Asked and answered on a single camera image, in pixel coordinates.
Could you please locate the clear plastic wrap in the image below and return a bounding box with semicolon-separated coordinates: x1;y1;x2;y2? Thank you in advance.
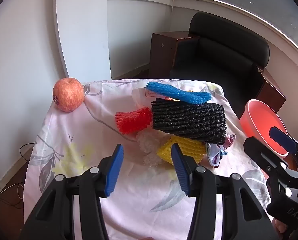
142;152;166;167

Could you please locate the plain yellow foam net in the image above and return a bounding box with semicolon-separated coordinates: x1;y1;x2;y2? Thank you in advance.
156;134;206;167

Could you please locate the white foam wrap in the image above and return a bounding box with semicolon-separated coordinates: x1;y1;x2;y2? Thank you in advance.
136;130;168;154

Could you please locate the floral pink cloth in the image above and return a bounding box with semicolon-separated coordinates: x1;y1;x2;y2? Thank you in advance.
23;79;273;240

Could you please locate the blue foam net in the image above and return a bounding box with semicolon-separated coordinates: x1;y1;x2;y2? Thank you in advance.
146;81;211;104

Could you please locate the person's right hand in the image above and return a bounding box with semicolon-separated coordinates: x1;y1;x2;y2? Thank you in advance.
271;217;289;240

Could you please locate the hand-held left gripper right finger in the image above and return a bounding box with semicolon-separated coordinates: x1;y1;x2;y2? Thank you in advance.
171;144;279;240

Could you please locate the black foam net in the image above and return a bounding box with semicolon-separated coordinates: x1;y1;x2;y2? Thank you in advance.
151;98;227;144

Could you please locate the red foam net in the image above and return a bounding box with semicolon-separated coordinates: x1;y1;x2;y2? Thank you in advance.
115;107;153;135

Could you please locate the black cable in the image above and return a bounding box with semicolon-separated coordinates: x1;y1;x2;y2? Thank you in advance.
19;142;36;160

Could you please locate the red apple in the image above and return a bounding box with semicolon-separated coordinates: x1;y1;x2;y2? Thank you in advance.
53;77;85;112

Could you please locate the white cable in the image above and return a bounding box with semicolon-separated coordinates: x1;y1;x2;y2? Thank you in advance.
0;183;24;209

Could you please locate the white wrapper with red print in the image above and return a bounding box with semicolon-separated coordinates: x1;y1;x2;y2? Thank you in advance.
131;86;169;108

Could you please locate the pink plastic bucket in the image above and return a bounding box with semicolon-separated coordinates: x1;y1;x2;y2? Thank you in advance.
239;99;289;158

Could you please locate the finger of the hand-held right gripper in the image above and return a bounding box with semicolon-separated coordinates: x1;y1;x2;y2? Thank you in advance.
243;137;298;200
269;127;298;174

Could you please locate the colourful patterned wrapper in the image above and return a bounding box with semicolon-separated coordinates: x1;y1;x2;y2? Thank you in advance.
206;133;237;167

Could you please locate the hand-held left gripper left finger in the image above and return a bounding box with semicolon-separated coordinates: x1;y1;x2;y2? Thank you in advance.
24;144;125;240

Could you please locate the black leather wooden armchair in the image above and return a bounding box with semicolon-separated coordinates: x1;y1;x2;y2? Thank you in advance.
149;11;287;120

